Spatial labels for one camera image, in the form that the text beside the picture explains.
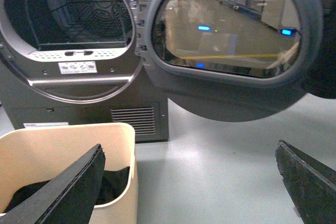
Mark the grey tumble dryer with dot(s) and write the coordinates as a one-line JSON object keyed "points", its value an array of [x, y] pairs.
{"points": [[71, 62]]}

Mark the round dryer door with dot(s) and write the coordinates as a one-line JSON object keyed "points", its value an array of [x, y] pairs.
{"points": [[238, 60]]}

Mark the cream plastic laundry hamper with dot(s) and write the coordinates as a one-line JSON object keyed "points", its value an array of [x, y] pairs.
{"points": [[39, 154]]}

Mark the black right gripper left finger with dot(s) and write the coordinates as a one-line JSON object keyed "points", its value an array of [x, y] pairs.
{"points": [[70, 197]]}

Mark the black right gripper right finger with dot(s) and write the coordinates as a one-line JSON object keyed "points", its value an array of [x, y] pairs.
{"points": [[309, 183]]}

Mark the black printed t-shirt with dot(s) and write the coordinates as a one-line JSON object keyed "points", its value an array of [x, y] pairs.
{"points": [[112, 186]]}

